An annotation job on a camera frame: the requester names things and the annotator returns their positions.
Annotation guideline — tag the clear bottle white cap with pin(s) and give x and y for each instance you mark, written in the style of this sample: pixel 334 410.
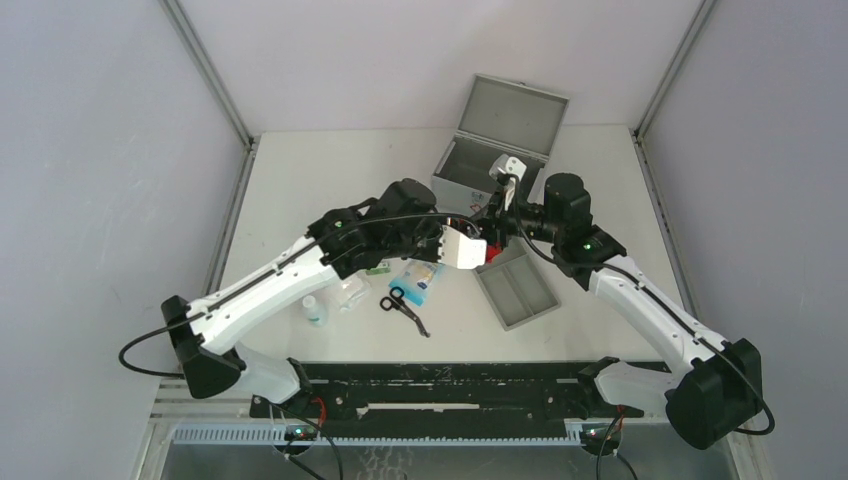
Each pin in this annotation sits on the clear bottle white cap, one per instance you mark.
pixel 314 311

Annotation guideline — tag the blue plaster packet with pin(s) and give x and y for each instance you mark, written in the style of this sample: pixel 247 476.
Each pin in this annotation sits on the blue plaster packet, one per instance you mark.
pixel 416 280

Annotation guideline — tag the red first aid pouch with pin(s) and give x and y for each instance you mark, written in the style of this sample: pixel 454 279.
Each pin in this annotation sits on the red first aid pouch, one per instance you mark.
pixel 493 251

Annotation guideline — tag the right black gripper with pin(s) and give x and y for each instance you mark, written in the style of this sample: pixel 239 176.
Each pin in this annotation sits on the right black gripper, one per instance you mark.
pixel 495 223

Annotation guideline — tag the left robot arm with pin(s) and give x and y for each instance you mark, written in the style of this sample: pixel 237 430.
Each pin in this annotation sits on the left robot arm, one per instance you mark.
pixel 401 223

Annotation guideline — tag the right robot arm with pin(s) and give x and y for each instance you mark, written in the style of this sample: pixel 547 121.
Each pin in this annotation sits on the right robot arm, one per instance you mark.
pixel 711 387

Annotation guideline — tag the black medical scissors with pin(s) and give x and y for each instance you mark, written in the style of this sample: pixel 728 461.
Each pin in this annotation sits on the black medical scissors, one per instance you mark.
pixel 394 300

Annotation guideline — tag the grey metal medicine box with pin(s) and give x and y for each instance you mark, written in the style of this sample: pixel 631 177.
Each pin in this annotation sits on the grey metal medicine box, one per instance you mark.
pixel 500 117

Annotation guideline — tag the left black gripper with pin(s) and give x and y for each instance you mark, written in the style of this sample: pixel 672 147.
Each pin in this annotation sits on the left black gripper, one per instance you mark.
pixel 435 225

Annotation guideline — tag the small green white box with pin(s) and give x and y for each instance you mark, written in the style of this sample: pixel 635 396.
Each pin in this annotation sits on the small green white box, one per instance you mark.
pixel 383 267

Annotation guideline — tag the bagged white gauze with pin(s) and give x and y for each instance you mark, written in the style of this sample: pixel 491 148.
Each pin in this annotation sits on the bagged white gauze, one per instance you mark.
pixel 350 292

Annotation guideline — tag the grey plastic divider tray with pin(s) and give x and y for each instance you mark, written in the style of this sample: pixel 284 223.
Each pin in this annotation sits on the grey plastic divider tray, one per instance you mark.
pixel 515 288

